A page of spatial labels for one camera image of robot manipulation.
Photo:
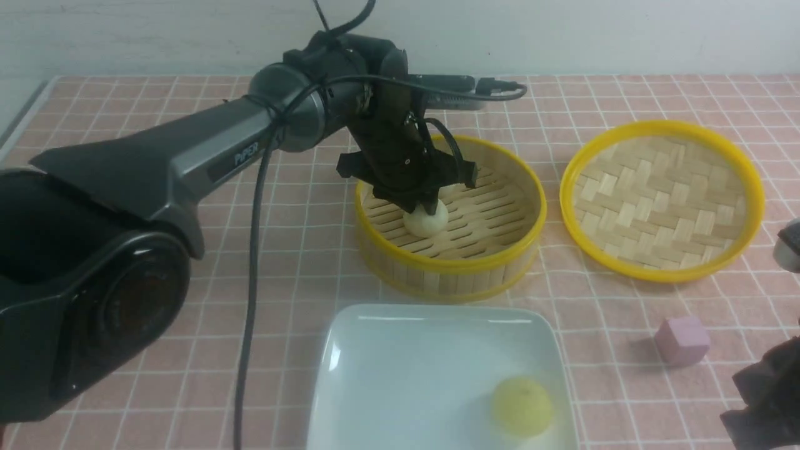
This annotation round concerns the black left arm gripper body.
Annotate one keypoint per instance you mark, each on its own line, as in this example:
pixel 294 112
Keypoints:
pixel 406 158

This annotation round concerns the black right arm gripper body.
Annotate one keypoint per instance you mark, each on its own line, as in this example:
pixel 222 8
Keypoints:
pixel 770 390

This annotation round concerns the white steamed bun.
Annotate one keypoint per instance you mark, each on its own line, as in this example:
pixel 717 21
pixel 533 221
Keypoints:
pixel 423 225

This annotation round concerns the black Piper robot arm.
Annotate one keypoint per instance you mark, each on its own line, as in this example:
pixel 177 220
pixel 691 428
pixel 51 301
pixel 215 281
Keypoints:
pixel 98 238

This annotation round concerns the white square plate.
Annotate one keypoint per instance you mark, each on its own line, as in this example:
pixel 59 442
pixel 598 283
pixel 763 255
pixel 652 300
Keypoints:
pixel 403 376

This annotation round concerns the yellow steamed bun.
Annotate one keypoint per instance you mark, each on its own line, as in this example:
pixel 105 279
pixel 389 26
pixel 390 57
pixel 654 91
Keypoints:
pixel 521 407

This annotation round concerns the pink cube block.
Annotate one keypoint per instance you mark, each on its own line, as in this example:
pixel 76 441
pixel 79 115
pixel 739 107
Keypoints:
pixel 682 341

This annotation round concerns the bamboo steamer basket yellow rim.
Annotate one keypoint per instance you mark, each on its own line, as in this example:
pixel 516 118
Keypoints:
pixel 488 244

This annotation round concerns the pink checkered tablecloth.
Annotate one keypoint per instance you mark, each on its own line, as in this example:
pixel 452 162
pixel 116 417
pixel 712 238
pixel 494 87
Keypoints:
pixel 179 393

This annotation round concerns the bamboo steamer lid yellow rim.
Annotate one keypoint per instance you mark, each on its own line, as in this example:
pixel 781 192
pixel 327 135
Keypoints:
pixel 664 201

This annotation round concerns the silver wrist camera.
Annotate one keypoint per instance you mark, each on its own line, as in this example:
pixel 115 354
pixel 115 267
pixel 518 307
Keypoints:
pixel 464 92

